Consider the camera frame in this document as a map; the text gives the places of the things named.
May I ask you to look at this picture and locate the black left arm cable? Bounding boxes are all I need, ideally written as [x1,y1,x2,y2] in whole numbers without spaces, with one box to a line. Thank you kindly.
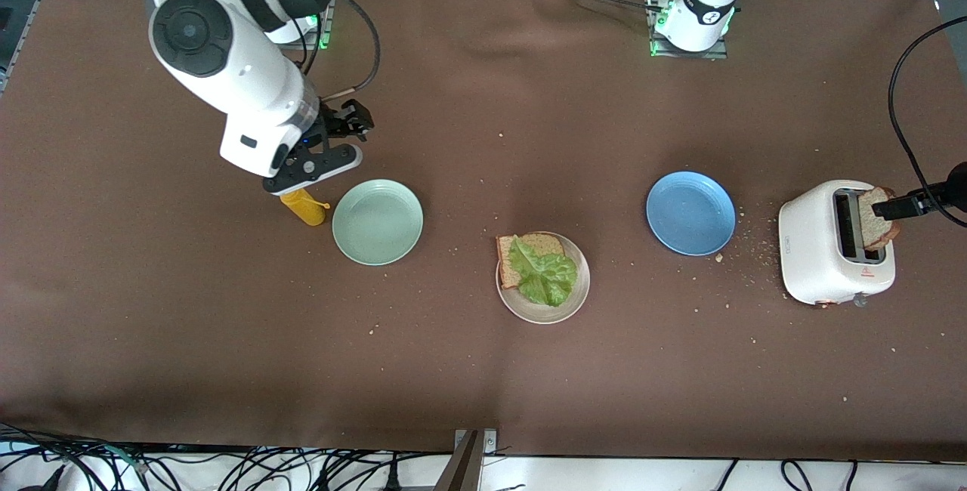
[889,14,967,226]

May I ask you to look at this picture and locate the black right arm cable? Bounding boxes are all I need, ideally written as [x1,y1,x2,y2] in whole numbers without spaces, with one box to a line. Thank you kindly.
[261,0,382,96]
[298,14,327,78]

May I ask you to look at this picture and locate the white toaster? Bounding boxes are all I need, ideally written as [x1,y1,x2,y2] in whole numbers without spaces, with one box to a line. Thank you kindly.
[778,179,897,307]

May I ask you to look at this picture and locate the brown bread slice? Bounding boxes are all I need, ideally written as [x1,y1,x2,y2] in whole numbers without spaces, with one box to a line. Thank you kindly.
[857,187,902,252]
[496,232,567,289]

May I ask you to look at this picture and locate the tangled black floor cables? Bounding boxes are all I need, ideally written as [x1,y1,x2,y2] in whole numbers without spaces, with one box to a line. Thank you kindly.
[0,422,454,491]

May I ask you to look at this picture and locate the blue plate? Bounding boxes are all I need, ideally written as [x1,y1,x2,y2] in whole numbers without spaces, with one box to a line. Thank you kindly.
[646,171,737,257]

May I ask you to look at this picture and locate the pale green plate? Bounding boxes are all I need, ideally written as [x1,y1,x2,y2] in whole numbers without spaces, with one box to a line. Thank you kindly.
[332,179,425,267]

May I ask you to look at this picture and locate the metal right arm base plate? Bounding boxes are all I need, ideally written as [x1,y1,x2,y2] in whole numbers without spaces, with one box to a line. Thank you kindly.
[268,11,335,50]

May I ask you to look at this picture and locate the grey metal bracket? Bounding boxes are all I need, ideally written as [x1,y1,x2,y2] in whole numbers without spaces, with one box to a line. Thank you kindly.
[434,429,498,491]

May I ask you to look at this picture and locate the yellow mustard squeeze bottle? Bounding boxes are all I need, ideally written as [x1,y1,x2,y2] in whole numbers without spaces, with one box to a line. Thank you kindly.
[280,187,331,227]

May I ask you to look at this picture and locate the brown table cloth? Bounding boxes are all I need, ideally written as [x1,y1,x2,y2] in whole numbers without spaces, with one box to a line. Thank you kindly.
[0,0,967,463]

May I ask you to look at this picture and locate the beige plate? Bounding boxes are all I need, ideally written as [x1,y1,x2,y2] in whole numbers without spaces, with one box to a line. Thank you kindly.
[496,232,592,325]

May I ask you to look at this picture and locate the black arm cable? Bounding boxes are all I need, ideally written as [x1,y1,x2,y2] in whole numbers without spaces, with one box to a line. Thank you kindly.
[298,14,327,78]
[889,14,967,226]
[261,0,382,96]

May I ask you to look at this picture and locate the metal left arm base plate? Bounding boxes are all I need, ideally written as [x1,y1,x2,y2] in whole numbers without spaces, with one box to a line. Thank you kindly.
[646,0,730,60]

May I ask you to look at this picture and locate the green lettuce leaf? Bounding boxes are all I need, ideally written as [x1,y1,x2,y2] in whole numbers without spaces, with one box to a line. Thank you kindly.
[508,236,579,307]

